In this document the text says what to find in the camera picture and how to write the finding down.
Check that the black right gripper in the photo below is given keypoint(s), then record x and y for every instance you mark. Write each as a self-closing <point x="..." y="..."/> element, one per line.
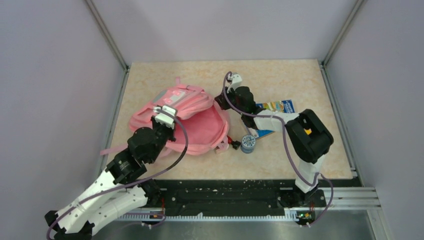
<point x="220" y="99"/>

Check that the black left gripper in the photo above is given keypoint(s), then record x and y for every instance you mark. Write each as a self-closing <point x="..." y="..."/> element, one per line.
<point x="171" y="131"/>

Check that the pink student backpack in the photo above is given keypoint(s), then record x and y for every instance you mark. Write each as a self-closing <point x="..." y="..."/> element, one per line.
<point x="206" y="124"/>

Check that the blue treehouse book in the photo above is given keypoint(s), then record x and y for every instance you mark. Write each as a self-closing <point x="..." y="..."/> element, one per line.
<point x="285" y="106"/>

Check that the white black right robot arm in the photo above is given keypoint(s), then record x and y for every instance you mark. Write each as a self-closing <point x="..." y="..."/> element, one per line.
<point x="305" y="137"/>

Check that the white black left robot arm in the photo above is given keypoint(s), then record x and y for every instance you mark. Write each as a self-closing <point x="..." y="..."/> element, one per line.
<point x="119" y="188"/>

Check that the red black stamp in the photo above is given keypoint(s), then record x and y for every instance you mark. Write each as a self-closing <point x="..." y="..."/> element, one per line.
<point x="235" y="144"/>

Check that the blue slime jar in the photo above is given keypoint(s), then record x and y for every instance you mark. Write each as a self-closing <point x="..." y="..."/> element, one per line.
<point x="248" y="143"/>

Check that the yellow triangular toy block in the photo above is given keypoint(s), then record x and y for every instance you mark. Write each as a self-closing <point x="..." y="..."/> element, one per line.
<point x="308" y="131"/>

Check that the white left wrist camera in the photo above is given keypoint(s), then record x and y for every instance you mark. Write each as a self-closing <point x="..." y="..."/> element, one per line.
<point x="165" y="115"/>

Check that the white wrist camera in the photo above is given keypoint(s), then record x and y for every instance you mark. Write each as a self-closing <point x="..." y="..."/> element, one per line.
<point x="165" y="115"/>
<point x="234" y="80"/>

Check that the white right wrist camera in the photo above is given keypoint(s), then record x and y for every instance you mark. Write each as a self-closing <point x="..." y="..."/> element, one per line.
<point x="234" y="80"/>

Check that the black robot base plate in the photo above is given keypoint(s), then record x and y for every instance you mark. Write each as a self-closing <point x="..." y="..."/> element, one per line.
<point x="248" y="200"/>

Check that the aluminium frame rail left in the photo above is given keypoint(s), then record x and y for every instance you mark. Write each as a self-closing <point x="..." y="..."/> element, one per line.
<point x="115" y="94"/>

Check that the aluminium frame rail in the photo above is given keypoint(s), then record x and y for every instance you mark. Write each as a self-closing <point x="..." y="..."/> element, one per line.
<point x="115" y="94"/>
<point x="331" y="90"/>

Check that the aluminium frame rail right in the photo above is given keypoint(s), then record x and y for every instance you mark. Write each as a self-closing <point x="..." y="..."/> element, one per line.
<point x="331" y="90"/>

